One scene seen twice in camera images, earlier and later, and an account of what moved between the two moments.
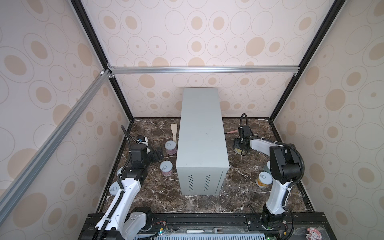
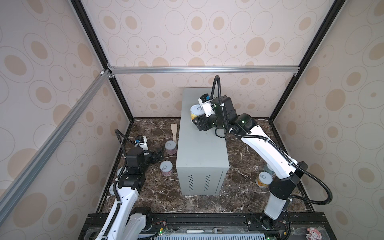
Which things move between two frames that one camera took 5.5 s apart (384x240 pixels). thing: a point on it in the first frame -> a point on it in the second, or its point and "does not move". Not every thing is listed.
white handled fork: [217, 230] does not move
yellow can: [264, 179] does not move
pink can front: [166, 168] does not move
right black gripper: [236, 143] -> [201, 122]
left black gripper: [156, 157] does not move
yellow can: [239, 151] -> [196, 110]
